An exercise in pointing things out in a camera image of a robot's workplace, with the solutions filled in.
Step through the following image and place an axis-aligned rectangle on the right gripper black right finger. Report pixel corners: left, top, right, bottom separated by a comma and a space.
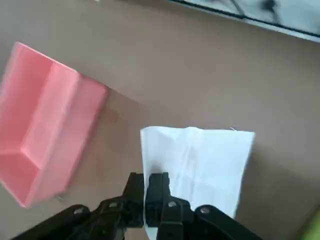
144, 171, 263, 240

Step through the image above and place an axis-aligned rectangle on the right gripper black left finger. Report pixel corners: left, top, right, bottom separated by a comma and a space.
9, 171, 146, 240

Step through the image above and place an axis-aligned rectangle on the white tissue sheet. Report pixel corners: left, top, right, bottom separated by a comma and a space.
139, 126, 256, 240

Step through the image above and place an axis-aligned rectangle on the pink plastic container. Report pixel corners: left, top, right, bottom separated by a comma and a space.
0, 41, 110, 208

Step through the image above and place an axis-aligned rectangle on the green tissue pack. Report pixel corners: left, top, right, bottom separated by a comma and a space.
297, 207, 320, 240

